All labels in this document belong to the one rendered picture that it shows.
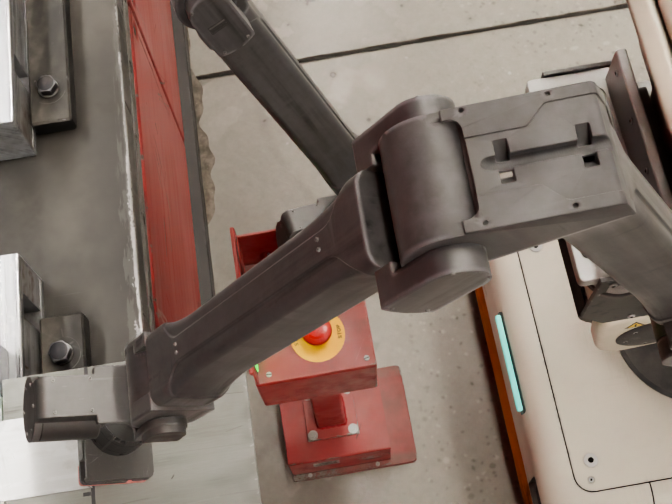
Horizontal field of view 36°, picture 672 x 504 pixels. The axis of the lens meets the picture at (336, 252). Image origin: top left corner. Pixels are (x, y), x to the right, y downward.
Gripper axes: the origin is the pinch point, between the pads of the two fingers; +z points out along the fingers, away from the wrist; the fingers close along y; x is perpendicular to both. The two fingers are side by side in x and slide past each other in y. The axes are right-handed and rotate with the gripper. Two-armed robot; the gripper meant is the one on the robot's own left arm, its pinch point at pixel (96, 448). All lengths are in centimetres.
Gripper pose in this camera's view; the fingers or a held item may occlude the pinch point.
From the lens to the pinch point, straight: 113.2
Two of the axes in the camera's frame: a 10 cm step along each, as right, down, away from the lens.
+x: 9.0, 0.3, 4.4
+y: 1.4, 9.2, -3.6
